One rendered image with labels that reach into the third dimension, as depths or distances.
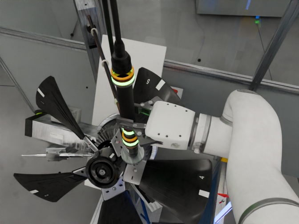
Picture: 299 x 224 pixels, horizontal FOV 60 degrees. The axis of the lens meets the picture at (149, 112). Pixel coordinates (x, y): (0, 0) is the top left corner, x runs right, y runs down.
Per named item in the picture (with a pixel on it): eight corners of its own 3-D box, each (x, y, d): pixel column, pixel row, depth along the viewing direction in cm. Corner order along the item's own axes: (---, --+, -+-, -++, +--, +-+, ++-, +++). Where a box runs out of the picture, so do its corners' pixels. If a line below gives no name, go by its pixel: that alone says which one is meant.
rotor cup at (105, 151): (94, 169, 99) (78, 186, 87) (98, 134, 95) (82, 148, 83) (130, 179, 97) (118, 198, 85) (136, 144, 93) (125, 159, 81)
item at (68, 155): (101, 156, 101) (23, 156, 109) (100, 151, 100) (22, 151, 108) (98, 159, 99) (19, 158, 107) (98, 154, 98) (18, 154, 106)
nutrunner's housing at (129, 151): (125, 154, 81) (104, 36, 43) (137, 150, 82) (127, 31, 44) (128, 165, 79) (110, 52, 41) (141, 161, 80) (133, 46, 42)
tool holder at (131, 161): (116, 142, 81) (113, 126, 72) (138, 135, 82) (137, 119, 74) (124, 168, 76) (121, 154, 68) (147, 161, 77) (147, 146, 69)
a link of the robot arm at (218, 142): (212, 119, 52) (201, 158, 56) (280, 135, 50) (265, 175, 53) (212, 107, 60) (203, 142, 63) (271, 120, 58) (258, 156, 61)
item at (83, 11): (77, 12, 110) (72, -6, 103) (94, 9, 111) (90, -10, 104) (82, 27, 104) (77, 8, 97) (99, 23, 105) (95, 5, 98)
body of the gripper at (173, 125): (190, 158, 59) (143, 146, 60) (198, 122, 64) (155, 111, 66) (195, 143, 52) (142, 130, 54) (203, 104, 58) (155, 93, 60)
